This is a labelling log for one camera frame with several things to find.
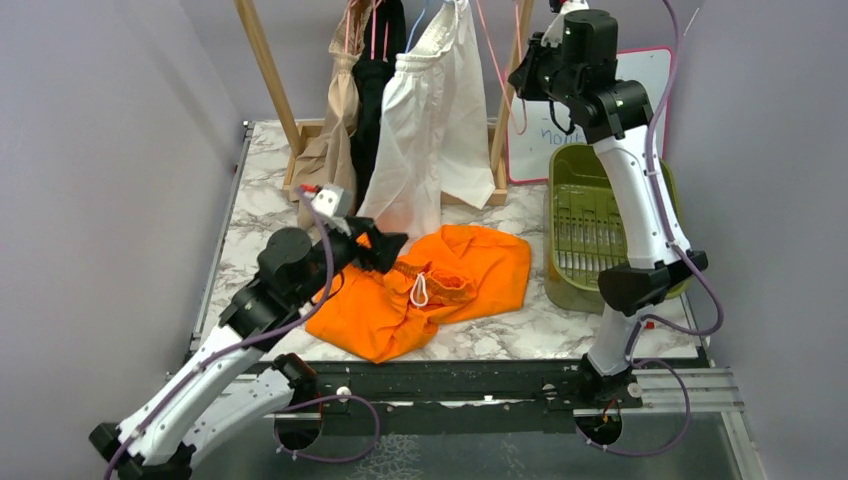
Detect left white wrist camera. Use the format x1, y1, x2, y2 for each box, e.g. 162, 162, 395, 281
300, 184, 354, 234

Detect beige shorts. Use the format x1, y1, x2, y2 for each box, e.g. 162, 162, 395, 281
289, 1, 372, 228

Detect olive green plastic bin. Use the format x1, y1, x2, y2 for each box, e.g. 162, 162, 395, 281
543, 142, 693, 315

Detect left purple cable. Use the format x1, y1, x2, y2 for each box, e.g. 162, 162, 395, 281
102, 186, 337, 480

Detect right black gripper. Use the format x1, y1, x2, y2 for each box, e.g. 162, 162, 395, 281
509, 31, 581, 107

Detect purple cable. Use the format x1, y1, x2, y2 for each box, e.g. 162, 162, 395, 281
102, 186, 337, 480
573, 0, 725, 458

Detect wooden clothes rack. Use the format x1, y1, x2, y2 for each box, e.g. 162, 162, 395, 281
234, 0, 534, 206

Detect black shorts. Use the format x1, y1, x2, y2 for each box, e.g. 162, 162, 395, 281
350, 0, 407, 207

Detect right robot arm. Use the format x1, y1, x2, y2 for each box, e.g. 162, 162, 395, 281
508, 1, 708, 407

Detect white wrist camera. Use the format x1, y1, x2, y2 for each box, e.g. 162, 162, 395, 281
541, 0, 589, 47
300, 184, 354, 234

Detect pink framed whiteboard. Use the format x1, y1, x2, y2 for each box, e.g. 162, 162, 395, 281
504, 46, 676, 185

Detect pink wire hanger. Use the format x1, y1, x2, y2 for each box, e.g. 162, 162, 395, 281
474, 0, 528, 136

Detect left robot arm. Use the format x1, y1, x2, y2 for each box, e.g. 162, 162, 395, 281
89, 216, 408, 479

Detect pink hanger of black shorts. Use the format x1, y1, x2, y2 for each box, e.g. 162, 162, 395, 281
366, 0, 389, 63

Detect blue wire hanger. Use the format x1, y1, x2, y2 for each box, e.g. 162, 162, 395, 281
404, 0, 432, 53

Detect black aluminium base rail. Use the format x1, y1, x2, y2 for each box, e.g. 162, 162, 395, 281
158, 357, 743, 439

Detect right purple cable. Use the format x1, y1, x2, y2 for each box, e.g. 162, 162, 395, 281
573, 0, 725, 458

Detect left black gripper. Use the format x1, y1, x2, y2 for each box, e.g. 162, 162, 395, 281
293, 216, 409, 306

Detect white shorts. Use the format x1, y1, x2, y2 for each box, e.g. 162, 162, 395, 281
357, 1, 496, 239

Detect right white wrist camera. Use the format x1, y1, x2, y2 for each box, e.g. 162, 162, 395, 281
541, 0, 589, 47

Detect orange shorts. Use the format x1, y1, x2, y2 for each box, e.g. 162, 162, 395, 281
305, 225, 532, 364

